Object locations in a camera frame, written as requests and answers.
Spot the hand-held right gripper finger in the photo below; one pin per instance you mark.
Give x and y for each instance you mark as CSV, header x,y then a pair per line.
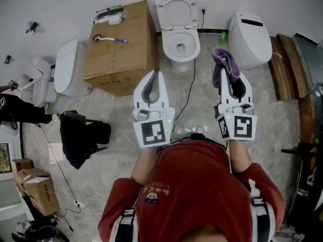
x,y
248,94
224,89

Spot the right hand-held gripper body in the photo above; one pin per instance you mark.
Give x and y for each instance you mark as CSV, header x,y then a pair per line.
x,y
243,127

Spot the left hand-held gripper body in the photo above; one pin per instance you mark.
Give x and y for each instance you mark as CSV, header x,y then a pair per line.
x,y
151,132

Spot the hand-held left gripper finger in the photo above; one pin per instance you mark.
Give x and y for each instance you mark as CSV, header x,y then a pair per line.
x,y
164,97
137,97

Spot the purple grey cleaning cloth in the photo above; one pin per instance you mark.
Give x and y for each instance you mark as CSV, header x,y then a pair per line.
x,y
224,57

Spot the person's left forearm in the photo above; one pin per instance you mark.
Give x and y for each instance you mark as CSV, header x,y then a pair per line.
x,y
143,165

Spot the person's right forearm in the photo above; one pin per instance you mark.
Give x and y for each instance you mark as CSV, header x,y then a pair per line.
x,y
239,157

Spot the white egg-shaped smart toilet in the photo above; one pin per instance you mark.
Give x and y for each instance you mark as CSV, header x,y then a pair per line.
x,y
249,44

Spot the white blue toilet brush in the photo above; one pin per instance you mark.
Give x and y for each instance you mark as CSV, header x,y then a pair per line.
x,y
121,40

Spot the white toilet bowl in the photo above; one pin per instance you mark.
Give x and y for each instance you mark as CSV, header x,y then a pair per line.
x,y
181,38

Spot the white flat-lid smart toilet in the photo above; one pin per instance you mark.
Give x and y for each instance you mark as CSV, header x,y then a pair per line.
x,y
66,67

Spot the white toilet lid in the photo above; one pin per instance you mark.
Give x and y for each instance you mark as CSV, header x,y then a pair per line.
x,y
178,11

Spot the small white toilet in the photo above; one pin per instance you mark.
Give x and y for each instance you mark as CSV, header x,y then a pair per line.
x,y
40,89

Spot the large cardboard box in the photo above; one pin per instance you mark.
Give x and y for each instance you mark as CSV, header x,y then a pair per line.
x,y
118,54

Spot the wooden step platform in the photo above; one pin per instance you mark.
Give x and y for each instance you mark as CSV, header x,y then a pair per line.
x,y
290,67

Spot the green bottle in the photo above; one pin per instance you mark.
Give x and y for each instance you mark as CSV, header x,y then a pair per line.
x,y
222,38

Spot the person's red shirt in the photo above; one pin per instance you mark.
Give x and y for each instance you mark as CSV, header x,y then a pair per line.
x,y
196,185

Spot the black office chair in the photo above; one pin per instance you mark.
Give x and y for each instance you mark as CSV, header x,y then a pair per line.
x,y
80,140

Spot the black flat tray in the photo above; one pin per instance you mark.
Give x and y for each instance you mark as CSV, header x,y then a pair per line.
x,y
111,15

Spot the black metal table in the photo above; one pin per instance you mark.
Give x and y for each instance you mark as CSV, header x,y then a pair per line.
x,y
310,185

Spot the black towel bar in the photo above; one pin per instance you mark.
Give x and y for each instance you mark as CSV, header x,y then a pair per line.
x,y
108,9

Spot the white power strip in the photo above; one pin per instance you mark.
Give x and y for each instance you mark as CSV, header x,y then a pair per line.
x,y
79,204

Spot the open cardboard box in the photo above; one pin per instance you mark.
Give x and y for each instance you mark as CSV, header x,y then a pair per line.
x,y
43,195

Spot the small cardboard box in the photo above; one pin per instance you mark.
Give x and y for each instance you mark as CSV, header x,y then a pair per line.
x,y
22,164

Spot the window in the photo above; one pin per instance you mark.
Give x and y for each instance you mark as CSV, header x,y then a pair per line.
x,y
5,157

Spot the black floor fan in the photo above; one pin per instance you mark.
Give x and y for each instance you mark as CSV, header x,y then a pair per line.
x,y
43,232

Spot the white wall socket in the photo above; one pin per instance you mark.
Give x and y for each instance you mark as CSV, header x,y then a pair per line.
x,y
203,9

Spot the black wall fixture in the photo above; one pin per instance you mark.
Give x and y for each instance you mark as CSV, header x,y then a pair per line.
x,y
32,27
8,59

